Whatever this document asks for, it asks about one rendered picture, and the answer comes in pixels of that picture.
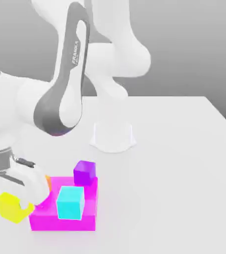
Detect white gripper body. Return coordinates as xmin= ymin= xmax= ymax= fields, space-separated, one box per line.
xmin=0 ymin=164 xmax=52 ymax=206

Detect small yellow cube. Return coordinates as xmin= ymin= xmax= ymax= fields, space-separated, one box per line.
xmin=0 ymin=191 xmax=36 ymax=224

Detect small orange cube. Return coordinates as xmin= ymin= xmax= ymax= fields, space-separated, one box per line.
xmin=45 ymin=174 xmax=53 ymax=192

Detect small cyan cube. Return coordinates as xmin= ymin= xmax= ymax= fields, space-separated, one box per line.
xmin=56 ymin=186 xmax=86 ymax=221

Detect small purple cube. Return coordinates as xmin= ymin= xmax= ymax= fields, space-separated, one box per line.
xmin=73 ymin=160 xmax=97 ymax=187

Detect large magenta box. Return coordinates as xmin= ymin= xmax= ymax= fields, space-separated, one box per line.
xmin=28 ymin=176 xmax=99 ymax=232

